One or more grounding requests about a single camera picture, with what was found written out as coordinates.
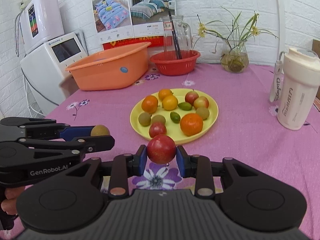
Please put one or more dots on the white appliance with screen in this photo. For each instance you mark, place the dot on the white appliance with screen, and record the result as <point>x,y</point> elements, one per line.
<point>42,80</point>

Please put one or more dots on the red apple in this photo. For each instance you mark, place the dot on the red apple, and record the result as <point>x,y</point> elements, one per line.
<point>191,97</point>
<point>157,129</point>
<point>161,150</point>
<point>202,103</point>

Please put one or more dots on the small green fruit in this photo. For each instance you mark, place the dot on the small green fruit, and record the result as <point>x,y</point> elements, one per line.
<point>175,117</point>
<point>185,106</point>

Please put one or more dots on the person's left hand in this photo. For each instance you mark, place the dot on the person's left hand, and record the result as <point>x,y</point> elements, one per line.
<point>11,201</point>

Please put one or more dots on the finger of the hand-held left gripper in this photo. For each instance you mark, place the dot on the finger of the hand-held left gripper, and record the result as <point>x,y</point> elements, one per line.
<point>75,131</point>
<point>100,142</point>

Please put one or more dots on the glass pitcher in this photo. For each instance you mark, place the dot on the glass pitcher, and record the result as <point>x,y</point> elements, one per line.
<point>183,35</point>

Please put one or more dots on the glass vase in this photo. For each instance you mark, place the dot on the glass vase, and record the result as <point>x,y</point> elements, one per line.
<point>233,62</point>

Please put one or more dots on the cardboard box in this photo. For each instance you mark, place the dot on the cardboard box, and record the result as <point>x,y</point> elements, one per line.
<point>316,46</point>

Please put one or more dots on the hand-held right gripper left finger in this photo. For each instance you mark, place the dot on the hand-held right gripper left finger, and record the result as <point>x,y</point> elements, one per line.
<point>142,160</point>

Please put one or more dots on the black chopstick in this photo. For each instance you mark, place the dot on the black chopstick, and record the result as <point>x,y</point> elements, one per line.
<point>174,40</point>

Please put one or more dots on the pink floral tablecloth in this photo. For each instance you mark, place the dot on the pink floral tablecloth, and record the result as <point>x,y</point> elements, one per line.
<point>237,155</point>

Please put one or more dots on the white tumbler bottle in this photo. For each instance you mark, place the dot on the white tumbler bottle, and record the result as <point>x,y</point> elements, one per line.
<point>297,92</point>

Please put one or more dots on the orange plastic basin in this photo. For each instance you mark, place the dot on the orange plastic basin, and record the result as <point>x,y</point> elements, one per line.
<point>107,75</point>

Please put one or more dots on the yellow plate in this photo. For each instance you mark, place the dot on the yellow plate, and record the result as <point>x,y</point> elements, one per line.
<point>175,133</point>

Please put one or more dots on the white wall pipe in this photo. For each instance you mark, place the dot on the white wall pipe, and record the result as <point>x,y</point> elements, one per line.
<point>279,17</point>

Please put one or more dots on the red plastic basket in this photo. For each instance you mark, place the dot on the red plastic basket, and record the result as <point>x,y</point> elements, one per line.
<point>175,67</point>

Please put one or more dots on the brown kiwi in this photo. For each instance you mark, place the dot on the brown kiwi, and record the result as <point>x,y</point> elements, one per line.
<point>144,119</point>
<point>158,119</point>
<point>100,130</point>
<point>202,112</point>

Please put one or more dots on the white water purifier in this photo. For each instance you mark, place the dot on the white water purifier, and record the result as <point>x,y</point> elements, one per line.
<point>47,17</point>

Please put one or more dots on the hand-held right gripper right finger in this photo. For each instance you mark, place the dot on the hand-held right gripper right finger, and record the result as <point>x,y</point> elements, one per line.
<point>181,161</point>

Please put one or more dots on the orange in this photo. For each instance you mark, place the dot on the orange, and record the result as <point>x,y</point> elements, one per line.
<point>191,124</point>
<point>150,104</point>
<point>165,94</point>
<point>170,103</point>

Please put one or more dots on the wall calendar poster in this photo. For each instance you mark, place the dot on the wall calendar poster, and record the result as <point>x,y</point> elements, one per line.
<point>125,12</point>

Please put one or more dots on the green plant yellow flowers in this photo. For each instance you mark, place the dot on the green plant yellow flowers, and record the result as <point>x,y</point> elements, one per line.
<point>237,30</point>

